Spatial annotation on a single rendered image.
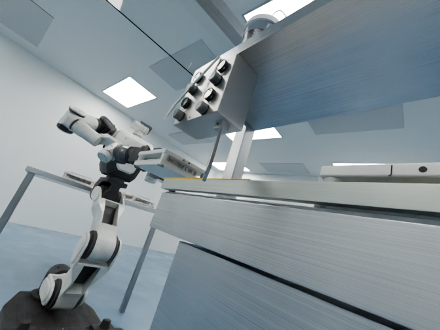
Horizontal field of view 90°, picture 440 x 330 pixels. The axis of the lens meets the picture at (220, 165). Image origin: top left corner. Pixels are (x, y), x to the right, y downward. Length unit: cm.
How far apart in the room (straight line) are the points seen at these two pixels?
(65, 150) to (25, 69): 156
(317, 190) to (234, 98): 37
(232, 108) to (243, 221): 33
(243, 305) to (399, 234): 26
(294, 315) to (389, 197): 21
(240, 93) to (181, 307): 55
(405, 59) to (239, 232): 54
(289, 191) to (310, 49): 40
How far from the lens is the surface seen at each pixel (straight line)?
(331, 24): 62
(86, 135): 127
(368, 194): 33
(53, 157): 543
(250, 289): 43
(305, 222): 35
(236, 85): 65
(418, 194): 33
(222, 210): 45
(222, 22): 111
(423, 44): 68
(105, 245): 134
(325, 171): 38
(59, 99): 558
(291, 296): 39
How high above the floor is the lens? 80
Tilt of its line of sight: 18 degrees up
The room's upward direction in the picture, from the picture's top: 18 degrees clockwise
